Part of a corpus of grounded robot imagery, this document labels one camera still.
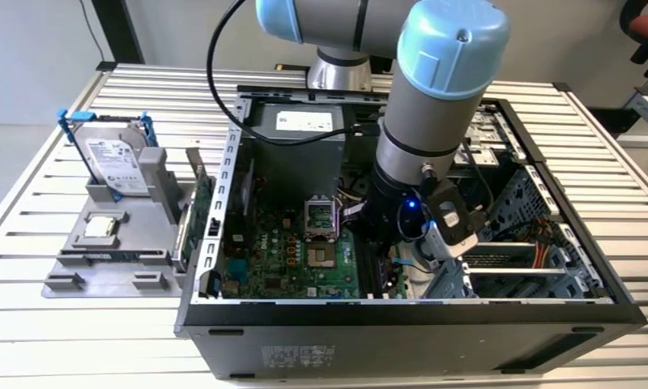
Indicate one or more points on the black upright post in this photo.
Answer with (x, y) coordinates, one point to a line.
(122, 32)

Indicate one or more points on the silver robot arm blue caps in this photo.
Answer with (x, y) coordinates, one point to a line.
(433, 133)

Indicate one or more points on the black table corner cap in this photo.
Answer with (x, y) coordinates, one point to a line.
(106, 66)
(562, 86)

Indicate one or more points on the black open PC case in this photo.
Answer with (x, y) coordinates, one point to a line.
(411, 344)

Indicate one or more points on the silver CPU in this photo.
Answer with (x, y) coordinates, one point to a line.
(98, 229)

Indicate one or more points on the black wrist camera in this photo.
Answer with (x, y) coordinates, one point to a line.
(454, 202)

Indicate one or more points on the silver disk bay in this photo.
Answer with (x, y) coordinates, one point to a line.
(519, 271)

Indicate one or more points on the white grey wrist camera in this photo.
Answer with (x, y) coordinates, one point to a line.
(454, 247)

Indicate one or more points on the green graphics card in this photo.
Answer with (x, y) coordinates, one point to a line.
(200, 194)

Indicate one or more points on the grey power supply unit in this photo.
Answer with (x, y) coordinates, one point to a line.
(291, 170)

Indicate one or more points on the green motherboard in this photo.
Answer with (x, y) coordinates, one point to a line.
(280, 279)

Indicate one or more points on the silver drive cage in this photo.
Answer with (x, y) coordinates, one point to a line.
(491, 156)

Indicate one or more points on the round black component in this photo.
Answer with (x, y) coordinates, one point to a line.
(359, 184)

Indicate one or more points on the CPU socket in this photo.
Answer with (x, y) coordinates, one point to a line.
(322, 255)

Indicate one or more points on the black RAM slot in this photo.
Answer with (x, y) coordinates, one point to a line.
(370, 279)
(375, 281)
(364, 275)

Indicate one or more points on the hard disk in blue carrier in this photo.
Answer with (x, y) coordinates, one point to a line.
(114, 162)

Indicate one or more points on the grey parts rack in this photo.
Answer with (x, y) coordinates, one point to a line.
(140, 227)

